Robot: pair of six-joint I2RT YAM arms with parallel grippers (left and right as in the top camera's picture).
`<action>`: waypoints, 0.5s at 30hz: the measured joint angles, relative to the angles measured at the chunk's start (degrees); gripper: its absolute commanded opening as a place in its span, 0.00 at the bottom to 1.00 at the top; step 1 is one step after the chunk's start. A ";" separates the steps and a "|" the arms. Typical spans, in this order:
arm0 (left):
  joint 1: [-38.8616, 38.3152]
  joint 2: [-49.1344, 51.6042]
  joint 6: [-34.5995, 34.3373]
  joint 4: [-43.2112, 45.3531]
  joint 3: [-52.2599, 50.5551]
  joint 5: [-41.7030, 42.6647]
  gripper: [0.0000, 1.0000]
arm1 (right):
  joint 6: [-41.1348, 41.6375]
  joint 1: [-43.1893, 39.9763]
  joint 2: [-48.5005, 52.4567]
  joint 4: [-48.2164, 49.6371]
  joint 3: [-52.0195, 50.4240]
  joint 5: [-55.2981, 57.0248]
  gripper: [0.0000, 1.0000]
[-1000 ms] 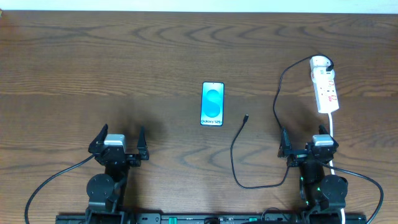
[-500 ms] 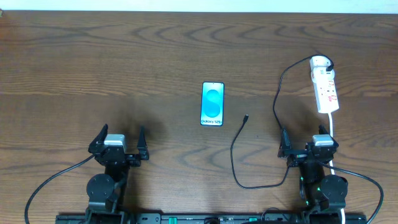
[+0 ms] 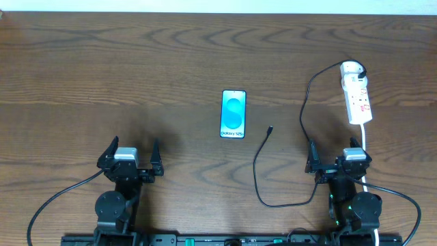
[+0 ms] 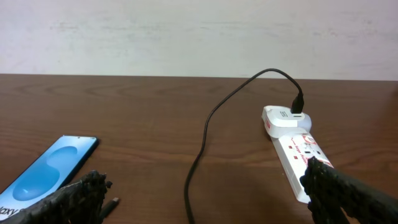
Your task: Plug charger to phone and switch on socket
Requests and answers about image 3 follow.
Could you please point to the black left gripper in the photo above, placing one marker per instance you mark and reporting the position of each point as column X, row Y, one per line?
column 130, row 172

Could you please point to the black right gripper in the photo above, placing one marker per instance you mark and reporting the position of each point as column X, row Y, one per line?
column 335, row 171

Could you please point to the white power strip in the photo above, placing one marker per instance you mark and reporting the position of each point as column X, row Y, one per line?
column 357, row 99

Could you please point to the blue screen Galaxy smartphone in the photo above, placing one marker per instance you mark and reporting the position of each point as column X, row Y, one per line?
column 233, row 114

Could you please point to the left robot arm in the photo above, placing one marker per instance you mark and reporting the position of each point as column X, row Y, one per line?
column 117, row 209

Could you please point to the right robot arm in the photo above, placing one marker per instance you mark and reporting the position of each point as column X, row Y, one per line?
column 356, row 213

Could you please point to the white USB charger adapter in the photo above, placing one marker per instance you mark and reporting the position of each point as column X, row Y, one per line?
column 353, row 67

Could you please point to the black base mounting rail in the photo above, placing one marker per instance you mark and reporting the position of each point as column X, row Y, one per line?
column 210, row 240

